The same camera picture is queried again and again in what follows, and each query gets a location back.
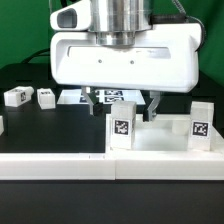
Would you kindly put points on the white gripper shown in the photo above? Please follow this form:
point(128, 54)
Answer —
point(162, 59)

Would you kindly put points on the white marker base plate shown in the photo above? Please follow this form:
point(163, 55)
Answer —
point(75, 96)

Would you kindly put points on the white left fence piece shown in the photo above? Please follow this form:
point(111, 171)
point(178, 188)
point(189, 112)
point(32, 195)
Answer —
point(1, 125)

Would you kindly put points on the white square table top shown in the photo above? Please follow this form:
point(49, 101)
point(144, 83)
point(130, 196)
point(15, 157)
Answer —
point(167, 133)

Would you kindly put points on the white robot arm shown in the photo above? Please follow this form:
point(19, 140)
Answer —
point(122, 44)

